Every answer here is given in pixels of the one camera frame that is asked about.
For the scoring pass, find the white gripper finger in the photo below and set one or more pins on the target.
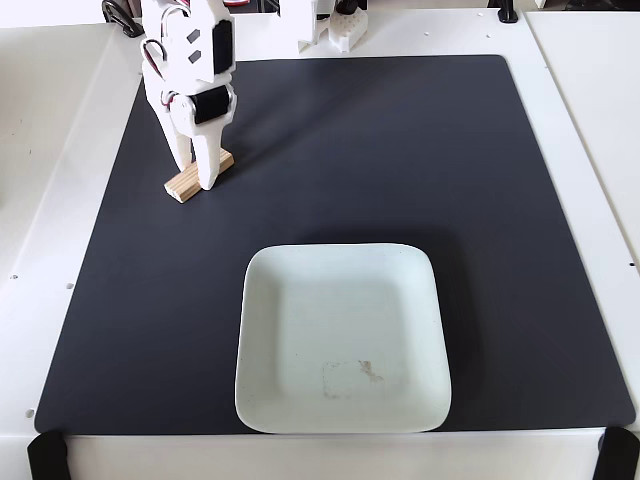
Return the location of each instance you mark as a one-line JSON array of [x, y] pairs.
[[207, 155], [177, 140]]

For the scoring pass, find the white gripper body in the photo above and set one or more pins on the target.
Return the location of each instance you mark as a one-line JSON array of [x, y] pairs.
[[212, 106]]

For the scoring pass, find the plywood wooden block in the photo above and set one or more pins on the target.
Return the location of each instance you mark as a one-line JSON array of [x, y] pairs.
[[182, 187]]

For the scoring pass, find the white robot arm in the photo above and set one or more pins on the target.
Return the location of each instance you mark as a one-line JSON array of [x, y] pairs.
[[190, 35]]

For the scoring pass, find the pale square plate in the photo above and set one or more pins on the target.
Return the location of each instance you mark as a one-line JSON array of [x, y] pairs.
[[340, 320]]

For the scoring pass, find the black table clamp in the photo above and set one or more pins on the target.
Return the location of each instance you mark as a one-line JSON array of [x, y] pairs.
[[505, 11], [120, 17]]

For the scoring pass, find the black rubber mat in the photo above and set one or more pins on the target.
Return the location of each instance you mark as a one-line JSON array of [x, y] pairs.
[[400, 175]]

